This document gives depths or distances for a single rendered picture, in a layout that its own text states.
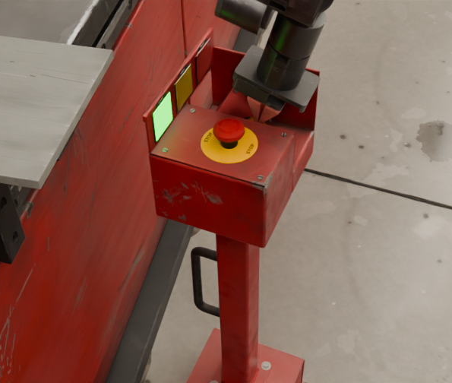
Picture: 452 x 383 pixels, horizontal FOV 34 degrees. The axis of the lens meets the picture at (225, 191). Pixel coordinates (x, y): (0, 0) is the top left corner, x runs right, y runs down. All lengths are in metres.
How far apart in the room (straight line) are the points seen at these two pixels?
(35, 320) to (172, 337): 0.72
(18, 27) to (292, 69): 0.36
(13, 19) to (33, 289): 0.35
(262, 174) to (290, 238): 0.96
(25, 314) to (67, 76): 0.37
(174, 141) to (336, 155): 1.16
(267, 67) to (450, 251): 1.05
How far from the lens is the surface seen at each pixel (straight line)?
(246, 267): 1.16
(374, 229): 1.90
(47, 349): 1.07
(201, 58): 1.02
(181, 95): 0.98
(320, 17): 0.92
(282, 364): 1.52
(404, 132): 2.17
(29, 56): 0.75
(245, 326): 1.29
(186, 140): 0.95
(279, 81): 0.95
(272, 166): 0.92
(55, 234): 1.02
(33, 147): 0.65
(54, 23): 1.02
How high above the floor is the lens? 1.42
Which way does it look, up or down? 46 degrees down
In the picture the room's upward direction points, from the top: 2 degrees counter-clockwise
